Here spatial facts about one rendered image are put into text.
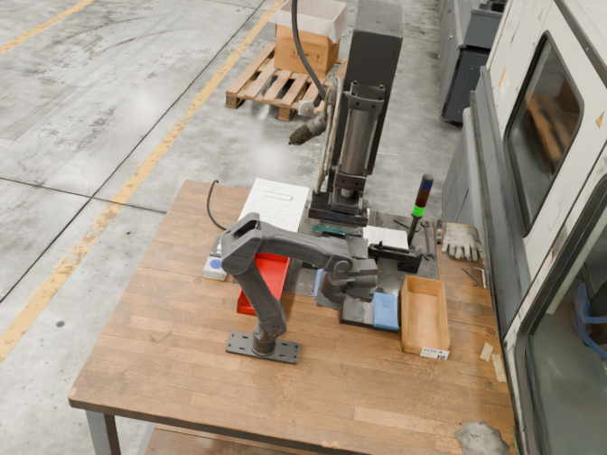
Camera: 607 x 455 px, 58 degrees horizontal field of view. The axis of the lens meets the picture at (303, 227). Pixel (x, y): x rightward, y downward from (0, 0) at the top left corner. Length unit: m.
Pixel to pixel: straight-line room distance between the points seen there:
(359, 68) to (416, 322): 0.76
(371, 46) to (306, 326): 0.79
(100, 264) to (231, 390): 1.81
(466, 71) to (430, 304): 3.15
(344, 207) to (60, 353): 1.63
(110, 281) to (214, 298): 1.43
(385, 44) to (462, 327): 0.85
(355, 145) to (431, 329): 0.59
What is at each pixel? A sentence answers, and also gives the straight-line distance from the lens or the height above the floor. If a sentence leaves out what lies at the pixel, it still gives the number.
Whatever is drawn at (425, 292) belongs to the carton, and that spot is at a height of 0.91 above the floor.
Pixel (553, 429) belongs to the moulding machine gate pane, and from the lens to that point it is 1.48.
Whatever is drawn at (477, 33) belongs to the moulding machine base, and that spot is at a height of 0.81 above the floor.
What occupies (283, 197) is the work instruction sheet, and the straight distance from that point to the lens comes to 2.08.
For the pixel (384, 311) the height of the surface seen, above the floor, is 0.92.
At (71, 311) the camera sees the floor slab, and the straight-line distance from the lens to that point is 2.93.
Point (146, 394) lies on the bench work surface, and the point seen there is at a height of 0.90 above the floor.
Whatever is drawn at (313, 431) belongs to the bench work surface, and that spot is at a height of 0.90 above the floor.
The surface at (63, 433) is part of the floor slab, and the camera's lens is 2.53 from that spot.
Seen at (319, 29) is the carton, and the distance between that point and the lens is 4.82.
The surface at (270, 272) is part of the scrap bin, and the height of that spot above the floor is 0.91.
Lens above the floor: 2.11
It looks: 39 degrees down
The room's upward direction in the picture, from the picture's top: 8 degrees clockwise
